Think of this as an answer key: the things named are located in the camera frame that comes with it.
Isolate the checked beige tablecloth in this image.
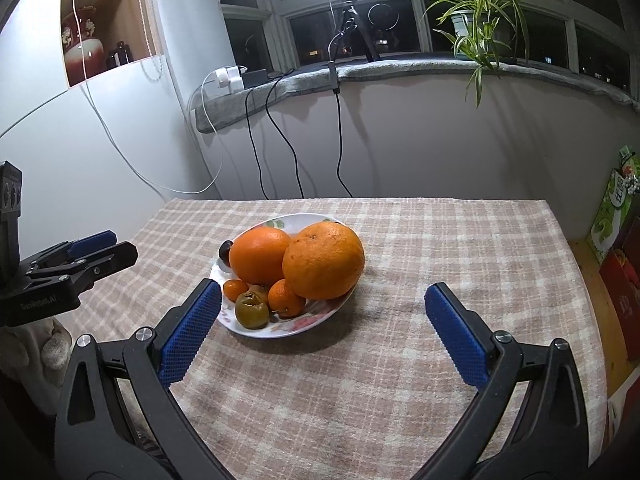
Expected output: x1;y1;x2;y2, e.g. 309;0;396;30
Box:
47;197;608;480

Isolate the olive green round fruit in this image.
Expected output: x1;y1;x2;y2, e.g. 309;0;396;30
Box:
235;291;272;331

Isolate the window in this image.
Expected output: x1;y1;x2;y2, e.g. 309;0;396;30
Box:
212;0;640;106

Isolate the red box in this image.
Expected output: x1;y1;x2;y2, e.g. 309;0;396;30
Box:
597;245;640;361

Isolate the green gift box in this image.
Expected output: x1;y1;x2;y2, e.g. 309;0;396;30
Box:
587;145;640;266

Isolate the black tripod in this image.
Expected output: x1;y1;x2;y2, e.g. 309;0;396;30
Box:
330;0;381;63

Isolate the long white cable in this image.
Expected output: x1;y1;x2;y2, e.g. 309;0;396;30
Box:
70;0;226;196

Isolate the white cabinet with wooden shelf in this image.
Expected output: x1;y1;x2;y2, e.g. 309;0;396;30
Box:
0;0;223;321

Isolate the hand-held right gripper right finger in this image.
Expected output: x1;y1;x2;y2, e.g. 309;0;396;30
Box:
414;282;592;480

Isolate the potted spider plant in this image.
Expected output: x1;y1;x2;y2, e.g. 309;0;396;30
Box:
410;0;533;111

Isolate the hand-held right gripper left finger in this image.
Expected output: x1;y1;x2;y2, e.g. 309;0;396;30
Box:
53;277;223;480

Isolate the dark bottle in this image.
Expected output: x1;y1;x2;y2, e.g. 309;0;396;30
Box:
106;40;133;68

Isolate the black cable with inline switch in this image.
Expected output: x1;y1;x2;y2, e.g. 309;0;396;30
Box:
327;0;356;200

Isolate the person's left hand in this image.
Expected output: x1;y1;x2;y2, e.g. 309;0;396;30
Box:
15;317;73;416

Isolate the large orange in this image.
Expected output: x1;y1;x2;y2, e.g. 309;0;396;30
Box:
282;221;366;301
229;227;292;286

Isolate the kumquat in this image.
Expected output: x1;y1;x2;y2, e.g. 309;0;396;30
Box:
222;280;249;303

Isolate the tangerine with stem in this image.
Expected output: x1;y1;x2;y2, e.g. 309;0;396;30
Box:
267;278;307;319

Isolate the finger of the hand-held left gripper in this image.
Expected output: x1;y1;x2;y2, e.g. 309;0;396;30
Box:
25;241;139;290
35;230;119;266

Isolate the red white ceramic vase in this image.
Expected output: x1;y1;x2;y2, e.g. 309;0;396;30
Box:
61;6;108;86

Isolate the floral white plate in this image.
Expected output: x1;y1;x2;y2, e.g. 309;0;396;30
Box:
209;213;357;339

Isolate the white beaded cord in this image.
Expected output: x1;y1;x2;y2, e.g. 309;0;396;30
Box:
135;0;166;81

